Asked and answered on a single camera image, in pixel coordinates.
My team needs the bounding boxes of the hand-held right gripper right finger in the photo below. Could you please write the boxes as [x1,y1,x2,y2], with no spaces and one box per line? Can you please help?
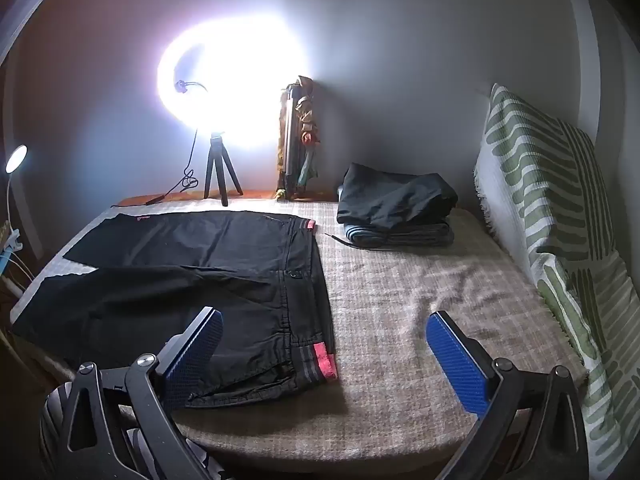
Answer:
[425,311,590,480]

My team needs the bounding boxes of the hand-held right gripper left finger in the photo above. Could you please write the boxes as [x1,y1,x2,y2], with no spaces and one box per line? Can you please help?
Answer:
[62,306,224,480]

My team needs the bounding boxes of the black pants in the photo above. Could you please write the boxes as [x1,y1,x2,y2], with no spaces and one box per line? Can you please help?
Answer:
[11,211,339,409]

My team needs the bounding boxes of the beige checked blanket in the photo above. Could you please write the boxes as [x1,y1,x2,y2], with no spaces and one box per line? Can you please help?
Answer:
[10,200,588,476]

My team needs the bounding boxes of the grey blue-striped folded garment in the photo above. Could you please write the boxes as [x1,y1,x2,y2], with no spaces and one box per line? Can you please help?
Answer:
[341,220,455,250]

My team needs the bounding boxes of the orange leaf-print bedsheet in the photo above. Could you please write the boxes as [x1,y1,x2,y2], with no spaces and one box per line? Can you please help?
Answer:
[117,189,336,207]

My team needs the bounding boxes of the dark grey folded garment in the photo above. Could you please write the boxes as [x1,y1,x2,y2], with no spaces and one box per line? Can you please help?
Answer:
[336,162,459,234]

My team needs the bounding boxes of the black mini tripod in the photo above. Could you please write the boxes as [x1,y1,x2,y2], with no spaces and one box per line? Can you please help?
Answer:
[202,131,244,207]

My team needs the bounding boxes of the blue clip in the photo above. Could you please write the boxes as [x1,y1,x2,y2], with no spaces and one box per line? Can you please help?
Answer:
[0,230,23,271]

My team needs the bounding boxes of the folded silver tripod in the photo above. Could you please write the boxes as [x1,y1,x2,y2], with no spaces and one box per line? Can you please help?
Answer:
[277,82,306,201]

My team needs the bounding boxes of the small round desk lamp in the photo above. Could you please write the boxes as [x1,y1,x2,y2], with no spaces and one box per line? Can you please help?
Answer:
[5,144,29,221]

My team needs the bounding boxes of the black drawstring cord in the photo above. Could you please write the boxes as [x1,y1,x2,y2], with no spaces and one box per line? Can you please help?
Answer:
[324,232,381,250]

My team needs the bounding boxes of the black ring light cable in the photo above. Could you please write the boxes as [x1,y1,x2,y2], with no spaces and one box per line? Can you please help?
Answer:
[111,130,201,208]

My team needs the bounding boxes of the white cable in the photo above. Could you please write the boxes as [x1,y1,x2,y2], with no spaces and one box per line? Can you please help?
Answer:
[7,255,37,295]

